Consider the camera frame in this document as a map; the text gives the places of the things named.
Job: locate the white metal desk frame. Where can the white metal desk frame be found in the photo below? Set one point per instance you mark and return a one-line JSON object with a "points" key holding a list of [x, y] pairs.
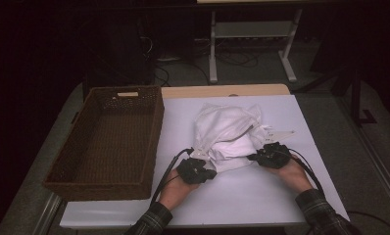
{"points": [[252, 29]]}

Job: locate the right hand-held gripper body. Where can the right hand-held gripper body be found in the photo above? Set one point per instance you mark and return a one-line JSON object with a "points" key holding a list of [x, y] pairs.
{"points": [[276, 156]]}

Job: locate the person's left hand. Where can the person's left hand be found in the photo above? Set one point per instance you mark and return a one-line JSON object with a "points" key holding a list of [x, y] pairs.
{"points": [[175, 192]]}

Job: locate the aluminium frame rail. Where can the aluminium frame rail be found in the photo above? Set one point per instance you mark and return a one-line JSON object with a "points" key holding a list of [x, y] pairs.
{"points": [[47, 213], [382, 169]]}

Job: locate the black metal stand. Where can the black metal stand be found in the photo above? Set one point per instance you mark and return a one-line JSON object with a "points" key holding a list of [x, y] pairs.
{"points": [[356, 98]]}

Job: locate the person's right hand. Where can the person's right hand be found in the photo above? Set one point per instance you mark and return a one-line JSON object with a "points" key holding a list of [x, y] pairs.
{"points": [[292, 176]]}

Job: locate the white table board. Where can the white table board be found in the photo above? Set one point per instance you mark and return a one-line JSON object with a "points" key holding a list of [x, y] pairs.
{"points": [[248, 202]]}

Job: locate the wooden table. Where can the wooden table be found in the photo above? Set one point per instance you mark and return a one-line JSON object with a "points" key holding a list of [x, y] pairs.
{"points": [[216, 90]]}

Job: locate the white cloth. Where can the white cloth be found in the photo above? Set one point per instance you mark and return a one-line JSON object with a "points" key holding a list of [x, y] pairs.
{"points": [[222, 124]]}

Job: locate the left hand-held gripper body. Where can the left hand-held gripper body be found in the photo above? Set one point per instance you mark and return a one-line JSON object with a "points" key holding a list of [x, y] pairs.
{"points": [[189, 169]]}

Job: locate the brown wicker basket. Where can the brown wicker basket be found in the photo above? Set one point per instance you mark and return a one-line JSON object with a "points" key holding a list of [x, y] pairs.
{"points": [[111, 147]]}

